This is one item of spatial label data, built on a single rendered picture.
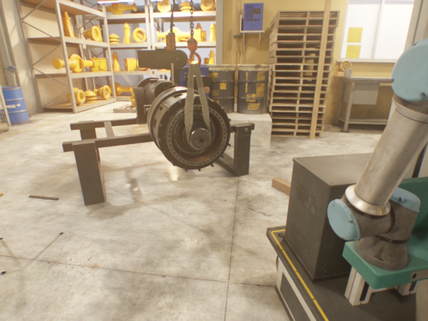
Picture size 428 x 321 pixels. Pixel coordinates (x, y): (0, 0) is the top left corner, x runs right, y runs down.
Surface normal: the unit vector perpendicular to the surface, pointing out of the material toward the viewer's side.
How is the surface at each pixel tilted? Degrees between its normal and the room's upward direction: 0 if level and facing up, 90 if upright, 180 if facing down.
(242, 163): 90
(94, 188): 90
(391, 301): 0
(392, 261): 73
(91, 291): 0
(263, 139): 90
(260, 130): 90
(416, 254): 0
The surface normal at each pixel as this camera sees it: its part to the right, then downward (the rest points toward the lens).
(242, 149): 0.41, 0.32
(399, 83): -0.95, -0.02
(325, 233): 0.18, 0.35
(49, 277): 0.00, -0.94
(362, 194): -0.87, 0.24
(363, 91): -0.13, 0.35
